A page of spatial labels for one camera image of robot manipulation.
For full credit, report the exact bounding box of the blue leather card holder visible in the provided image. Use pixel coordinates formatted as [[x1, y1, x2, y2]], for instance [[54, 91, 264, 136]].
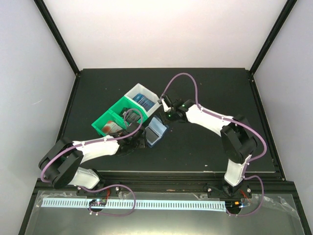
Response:
[[145, 116, 169, 148]]

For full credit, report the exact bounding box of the green double card bin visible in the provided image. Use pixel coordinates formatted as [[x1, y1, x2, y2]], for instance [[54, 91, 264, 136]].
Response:
[[91, 96, 148, 136]]

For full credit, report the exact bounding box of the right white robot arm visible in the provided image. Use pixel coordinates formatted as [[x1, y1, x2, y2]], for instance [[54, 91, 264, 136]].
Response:
[[158, 94, 258, 197]]

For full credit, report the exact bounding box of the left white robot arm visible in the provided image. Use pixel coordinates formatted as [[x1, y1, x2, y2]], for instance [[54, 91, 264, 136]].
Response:
[[39, 123, 147, 195]]

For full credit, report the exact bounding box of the black card stack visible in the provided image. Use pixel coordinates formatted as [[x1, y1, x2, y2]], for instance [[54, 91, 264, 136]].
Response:
[[120, 107, 141, 125]]

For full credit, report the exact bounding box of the red card stack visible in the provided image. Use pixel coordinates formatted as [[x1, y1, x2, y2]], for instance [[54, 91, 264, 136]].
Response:
[[101, 120, 122, 135]]

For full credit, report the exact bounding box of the blue card stack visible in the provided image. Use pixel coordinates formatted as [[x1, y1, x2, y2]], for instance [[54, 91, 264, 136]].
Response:
[[133, 93, 155, 111]]

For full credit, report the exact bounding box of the left circuit board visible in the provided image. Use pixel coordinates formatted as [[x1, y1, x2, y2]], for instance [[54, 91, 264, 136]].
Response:
[[89, 199, 107, 207]]

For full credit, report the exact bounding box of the circuit board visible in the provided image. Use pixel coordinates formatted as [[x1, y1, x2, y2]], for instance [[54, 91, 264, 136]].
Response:
[[89, 199, 107, 207], [225, 201, 251, 210]]

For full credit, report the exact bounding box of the right circuit board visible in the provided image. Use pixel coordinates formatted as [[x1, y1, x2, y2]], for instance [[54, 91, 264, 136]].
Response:
[[225, 201, 251, 210]]

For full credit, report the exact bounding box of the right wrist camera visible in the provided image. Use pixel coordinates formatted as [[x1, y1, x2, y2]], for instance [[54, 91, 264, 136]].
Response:
[[158, 94, 172, 112]]

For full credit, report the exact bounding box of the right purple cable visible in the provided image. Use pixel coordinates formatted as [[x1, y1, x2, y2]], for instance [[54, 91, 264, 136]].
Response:
[[162, 72, 268, 162]]

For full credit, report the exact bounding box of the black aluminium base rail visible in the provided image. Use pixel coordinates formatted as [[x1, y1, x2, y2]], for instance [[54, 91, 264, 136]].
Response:
[[34, 167, 297, 198]]

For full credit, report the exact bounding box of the white slotted cable duct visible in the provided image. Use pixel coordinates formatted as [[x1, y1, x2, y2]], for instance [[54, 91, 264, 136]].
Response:
[[41, 198, 226, 212]]

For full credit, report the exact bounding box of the left black frame post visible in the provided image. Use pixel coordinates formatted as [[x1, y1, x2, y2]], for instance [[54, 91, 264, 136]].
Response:
[[34, 0, 80, 75]]

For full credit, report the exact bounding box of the black frame post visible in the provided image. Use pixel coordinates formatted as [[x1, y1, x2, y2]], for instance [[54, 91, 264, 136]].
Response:
[[34, 0, 80, 75], [249, 0, 297, 75]]

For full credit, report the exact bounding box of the right black frame post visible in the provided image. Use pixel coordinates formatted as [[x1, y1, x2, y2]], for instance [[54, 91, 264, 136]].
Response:
[[249, 0, 297, 75]]

